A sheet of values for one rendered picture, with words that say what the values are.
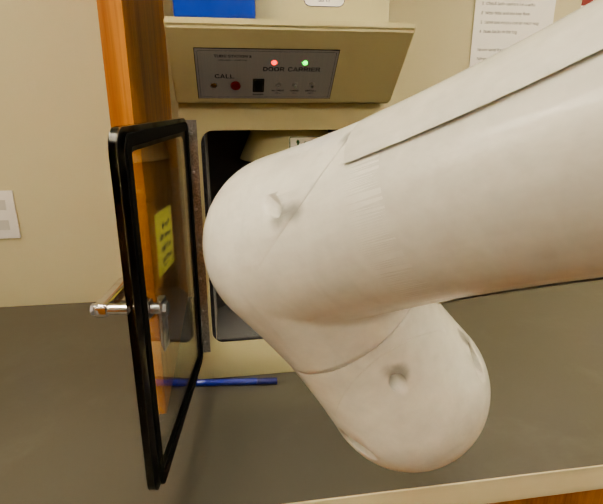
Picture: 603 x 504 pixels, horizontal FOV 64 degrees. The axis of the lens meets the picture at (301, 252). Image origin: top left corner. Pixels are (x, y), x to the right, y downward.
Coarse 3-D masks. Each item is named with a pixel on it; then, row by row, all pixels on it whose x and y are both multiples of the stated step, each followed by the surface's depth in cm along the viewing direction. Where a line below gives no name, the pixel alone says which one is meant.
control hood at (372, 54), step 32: (192, 32) 59; (224, 32) 60; (256, 32) 60; (288, 32) 61; (320, 32) 61; (352, 32) 62; (384, 32) 62; (192, 64) 63; (352, 64) 66; (384, 64) 67; (192, 96) 68; (352, 96) 72; (384, 96) 72
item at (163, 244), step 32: (160, 160) 56; (160, 192) 56; (160, 224) 56; (128, 256) 45; (160, 256) 56; (128, 288) 46; (160, 288) 56; (192, 288) 74; (128, 320) 47; (192, 320) 74; (160, 352) 56; (192, 352) 74; (160, 384) 56; (160, 416) 55
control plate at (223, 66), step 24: (216, 48) 62; (240, 48) 62; (216, 72) 65; (240, 72) 65; (264, 72) 66; (288, 72) 66; (312, 72) 67; (216, 96) 69; (240, 96) 69; (264, 96) 70; (288, 96) 70; (312, 96) 71
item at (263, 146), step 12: (252, 132) 82; (264, 132) 80; (276, 132) 79; (288, 132) 78; (300, 132) 79; (312, 132) 80; (324, 132) 82; (252, 144) 81; (264, 144) 79; (276, 144) 78; (288, 144) 78; (240, 156) 85; (252, 156) 80; (264, 156) 79
